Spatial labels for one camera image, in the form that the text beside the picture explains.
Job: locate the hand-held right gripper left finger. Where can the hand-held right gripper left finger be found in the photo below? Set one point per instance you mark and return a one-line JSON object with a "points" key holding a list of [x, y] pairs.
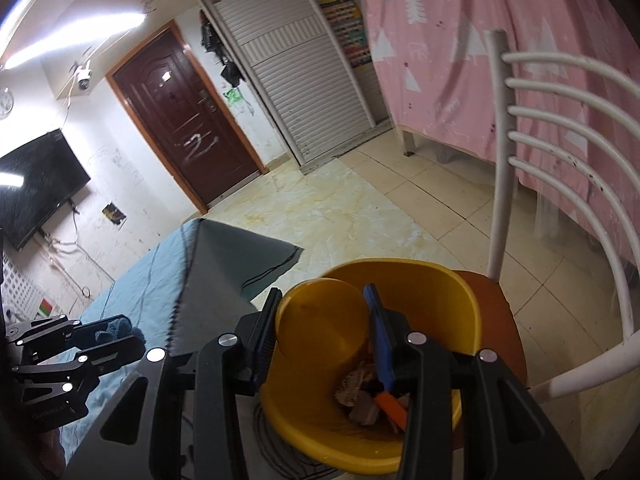
{"points": [[265, 345]]}

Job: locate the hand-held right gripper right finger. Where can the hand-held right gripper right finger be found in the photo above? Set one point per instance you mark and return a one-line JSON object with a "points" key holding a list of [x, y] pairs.
{"points": [[382, 340]]}

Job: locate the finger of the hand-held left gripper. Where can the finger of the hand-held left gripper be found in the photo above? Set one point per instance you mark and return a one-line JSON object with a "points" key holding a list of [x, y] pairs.
{"points": [[115, 350], [85, 334]]}

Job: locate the blue sock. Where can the blue sock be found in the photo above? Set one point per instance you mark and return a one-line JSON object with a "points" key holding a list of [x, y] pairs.
{"points": [[119, 328]]}

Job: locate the beige ribbed sock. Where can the beige ribbed sock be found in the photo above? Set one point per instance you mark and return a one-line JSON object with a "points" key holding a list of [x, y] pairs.
{"points": [[352, 380]]}

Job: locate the pink sock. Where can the pink sock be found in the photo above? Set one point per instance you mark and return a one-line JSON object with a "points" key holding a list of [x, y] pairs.
{"points": [[366, 411]]}

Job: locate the yellow plastic bin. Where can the yellow plastic bin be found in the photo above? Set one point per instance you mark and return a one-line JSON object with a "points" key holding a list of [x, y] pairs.
{"points": [[320, 430]]}

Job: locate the light blue striped tablecloth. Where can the light blue striped tablecloth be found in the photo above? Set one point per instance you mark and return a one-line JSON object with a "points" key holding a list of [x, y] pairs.
{"points": [[150, 280]]}

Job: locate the white perforated board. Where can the white perforated board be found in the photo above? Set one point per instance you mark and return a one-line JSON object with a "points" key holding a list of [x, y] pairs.
{"points": [[20, 285]]}

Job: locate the white metal chair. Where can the white metal chair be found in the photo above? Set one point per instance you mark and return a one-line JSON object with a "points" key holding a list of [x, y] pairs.
{"points": [[500, 160]]}

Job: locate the dark red door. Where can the dark red door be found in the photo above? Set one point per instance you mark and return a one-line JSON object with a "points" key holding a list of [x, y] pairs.
{"points": [[185, 120]]}

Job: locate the white louvered wardrobe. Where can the white louvered wardrobe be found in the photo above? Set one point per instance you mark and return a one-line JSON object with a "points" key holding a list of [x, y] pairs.
{"points": [[300, 75]]}

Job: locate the black hanging bag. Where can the black hanging bag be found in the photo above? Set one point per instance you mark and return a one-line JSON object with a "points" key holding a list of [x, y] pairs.
{"points": [[231, 74]]}

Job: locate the ceiling light tube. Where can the ceiling light tube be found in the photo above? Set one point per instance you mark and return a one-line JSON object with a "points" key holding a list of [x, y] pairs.
{"points": [[75, 37]]}

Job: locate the pink printed curtain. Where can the pink printed curtain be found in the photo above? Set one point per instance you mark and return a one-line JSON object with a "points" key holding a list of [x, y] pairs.
{"points": [[450, 35]]}

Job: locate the black wall television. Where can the black wall television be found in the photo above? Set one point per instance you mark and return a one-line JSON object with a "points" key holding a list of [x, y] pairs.
{"points": [[35, 190]]}

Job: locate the white bed frame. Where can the white bed frame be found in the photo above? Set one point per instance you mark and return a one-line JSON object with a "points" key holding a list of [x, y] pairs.
{"points": [[407, 140]]}

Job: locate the white wall clock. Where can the white wall clock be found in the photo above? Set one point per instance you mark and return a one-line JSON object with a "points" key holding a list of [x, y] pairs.
{"points": [[5, 102]]}

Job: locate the green wall drawing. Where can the green wall drawing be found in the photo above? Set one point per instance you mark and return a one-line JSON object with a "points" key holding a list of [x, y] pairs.
{"points": [[231, 96]]}

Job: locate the white security camera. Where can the white security camera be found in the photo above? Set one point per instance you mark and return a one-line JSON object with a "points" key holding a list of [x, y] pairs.
{"points": [[83, 77]]}

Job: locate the colourful wall poster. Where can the colourful wall poster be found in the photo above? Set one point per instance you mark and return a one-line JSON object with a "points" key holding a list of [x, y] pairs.
{"points": [[347, 30]]}

